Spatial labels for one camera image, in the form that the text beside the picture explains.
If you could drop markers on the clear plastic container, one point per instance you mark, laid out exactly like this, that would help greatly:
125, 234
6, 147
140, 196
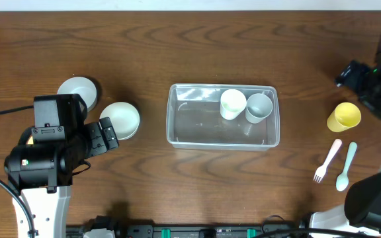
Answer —
194, 119

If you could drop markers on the yellow cup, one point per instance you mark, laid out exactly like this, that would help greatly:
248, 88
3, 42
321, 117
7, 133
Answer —
345, 116

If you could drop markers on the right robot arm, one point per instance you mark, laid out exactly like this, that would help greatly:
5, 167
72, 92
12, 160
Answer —
361, 212

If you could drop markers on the grey bowl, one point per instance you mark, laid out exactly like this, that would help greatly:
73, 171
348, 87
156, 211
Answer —
82, 86

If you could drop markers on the yellow bowl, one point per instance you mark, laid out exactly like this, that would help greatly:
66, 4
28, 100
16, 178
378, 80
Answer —
30, 141

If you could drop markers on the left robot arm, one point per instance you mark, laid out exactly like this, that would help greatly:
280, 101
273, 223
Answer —
41, 167

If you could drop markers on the white cup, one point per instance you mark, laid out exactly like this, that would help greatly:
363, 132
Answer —
232, 103

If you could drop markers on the pale green plastic spoon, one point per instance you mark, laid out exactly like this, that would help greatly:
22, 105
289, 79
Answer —
342, 180

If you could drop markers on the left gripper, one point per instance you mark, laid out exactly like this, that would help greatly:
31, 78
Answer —
103, 143

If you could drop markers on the white bowl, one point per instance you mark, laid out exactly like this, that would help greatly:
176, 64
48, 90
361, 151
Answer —
124, 117

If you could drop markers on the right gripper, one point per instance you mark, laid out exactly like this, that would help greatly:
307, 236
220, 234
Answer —
352, 77

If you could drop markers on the grey cup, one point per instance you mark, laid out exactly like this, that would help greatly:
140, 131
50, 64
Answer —
259, 106

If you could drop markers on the pale pink plastic fork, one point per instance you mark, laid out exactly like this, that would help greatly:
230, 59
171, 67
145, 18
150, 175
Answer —
321, 170

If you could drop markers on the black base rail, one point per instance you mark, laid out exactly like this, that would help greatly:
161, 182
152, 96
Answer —
104, 226

